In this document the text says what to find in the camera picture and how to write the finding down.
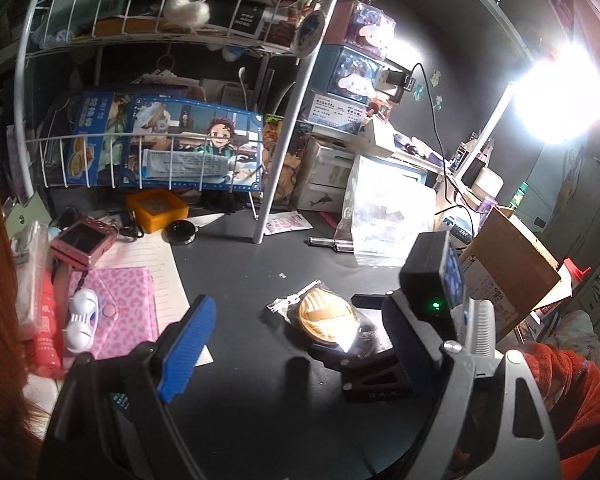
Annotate green card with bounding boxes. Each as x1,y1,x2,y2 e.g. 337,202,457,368
2,194,52,237

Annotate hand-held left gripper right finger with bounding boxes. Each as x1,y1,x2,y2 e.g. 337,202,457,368
384,296,564,480

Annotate anime print blue box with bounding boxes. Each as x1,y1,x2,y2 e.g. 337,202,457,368
116,93,266,194

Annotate person's orange hair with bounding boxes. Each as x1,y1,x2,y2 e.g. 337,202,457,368
0,129,49,480

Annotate clear zip bag with bow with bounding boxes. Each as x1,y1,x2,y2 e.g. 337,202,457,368
333,154,439,267

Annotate small white box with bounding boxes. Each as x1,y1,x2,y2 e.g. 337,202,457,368
364,119,397,159

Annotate white blue medicine box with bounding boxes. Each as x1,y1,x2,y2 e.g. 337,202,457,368
307,90,376,135

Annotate red tube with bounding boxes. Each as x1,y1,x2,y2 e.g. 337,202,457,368
32,264,66,381

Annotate small cartoon figurines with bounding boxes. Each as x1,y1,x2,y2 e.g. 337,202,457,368
367,95,396,117

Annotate packaged round cookie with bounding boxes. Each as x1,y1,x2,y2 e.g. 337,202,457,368
265,282,377,357

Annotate black booklet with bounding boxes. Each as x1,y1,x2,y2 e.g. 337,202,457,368
206,0,277,39

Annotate orange box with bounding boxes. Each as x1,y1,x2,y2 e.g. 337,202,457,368
125,188,190,234

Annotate round badge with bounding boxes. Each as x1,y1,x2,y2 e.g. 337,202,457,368
293,9,327,57

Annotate white desk lamp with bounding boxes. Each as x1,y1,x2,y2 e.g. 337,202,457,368
449,44,600,187

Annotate pink leopard pouch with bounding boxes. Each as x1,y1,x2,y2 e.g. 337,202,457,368
61,266,160,362

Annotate pink character cube box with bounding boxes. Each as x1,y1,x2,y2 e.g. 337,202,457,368
340,0,397,54

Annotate green bottle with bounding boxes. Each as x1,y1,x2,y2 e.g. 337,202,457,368
509,182,531,209

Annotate black round tin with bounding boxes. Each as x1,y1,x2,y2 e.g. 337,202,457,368
162,219,197,246

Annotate cardboard box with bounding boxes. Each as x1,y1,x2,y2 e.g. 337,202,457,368
456,205,564,342

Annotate black pen holder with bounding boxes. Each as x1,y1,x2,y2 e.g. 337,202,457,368
459,152,486,186

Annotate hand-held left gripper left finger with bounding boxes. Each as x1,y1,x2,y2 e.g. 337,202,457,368
39,294,217,480

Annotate anime picture stand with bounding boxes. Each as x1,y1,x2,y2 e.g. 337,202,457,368
262,114,314,209

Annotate wall power outlet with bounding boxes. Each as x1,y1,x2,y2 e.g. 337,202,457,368
379,59,417,102

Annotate white cylinder container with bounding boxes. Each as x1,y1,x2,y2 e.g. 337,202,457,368
472,165,504,201

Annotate white mini drawer unit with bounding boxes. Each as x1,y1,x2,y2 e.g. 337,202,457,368
292,136,356,214

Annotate white earbuds case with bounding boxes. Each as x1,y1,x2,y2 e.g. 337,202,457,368
62,289,100,354

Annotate white wire rack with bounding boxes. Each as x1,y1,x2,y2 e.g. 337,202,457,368
14,0,343,246

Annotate clear plastic pouch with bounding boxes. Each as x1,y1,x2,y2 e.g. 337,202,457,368
11,221,52,339

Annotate pink white sachet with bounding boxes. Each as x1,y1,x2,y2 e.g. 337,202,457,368
262,211,314,236

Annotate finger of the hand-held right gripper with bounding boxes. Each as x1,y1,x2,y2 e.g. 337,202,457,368
352,293,396,309
307,342,412,405

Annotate pink camera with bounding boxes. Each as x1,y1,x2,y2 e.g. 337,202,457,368
49,217,119,269

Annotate black cable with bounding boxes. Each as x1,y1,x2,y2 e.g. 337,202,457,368
409,62,481,232

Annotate blue character cube box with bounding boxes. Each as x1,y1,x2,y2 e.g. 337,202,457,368
324,45,385,99

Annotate blue food print box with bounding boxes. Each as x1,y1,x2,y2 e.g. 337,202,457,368
66,90,131,189

